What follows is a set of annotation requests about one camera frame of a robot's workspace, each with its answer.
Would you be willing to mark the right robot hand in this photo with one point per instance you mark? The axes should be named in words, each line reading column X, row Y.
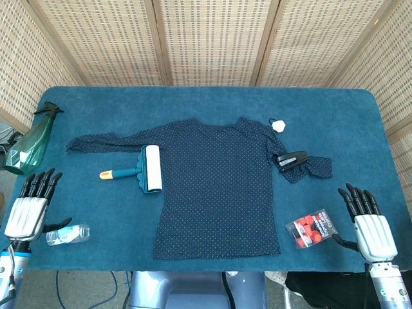
column 373, row 231

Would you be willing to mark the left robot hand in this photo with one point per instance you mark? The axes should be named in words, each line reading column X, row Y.
column 25, row 214

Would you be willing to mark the teal lint roller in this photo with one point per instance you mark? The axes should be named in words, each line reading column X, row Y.
column 146, row 169

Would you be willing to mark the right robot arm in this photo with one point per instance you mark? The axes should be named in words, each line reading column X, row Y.
column 387, row 284

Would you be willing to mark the navy polka dot shirt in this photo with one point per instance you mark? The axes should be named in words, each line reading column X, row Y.
column 212, row 190

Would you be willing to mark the clear plastic water bottle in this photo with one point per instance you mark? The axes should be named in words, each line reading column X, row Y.
column 68, row 234

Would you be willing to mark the bag of red caps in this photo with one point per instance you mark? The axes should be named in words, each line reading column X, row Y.
column 311, row 228

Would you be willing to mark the green spray bottle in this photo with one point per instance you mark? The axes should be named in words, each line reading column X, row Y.
column 30, row 145

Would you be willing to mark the black cloth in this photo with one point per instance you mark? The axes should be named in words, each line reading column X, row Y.
column 328, row 289

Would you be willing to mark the black stapler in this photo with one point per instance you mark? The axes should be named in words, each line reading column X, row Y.
column 291, row 160

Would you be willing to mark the grey robot body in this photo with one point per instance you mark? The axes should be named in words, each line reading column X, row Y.
column 196, row 291

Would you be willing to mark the teal table cloth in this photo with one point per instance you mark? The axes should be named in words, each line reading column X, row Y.
column 206, row 106

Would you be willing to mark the woven folding screen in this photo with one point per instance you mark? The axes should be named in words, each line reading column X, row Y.
column 206, row 38

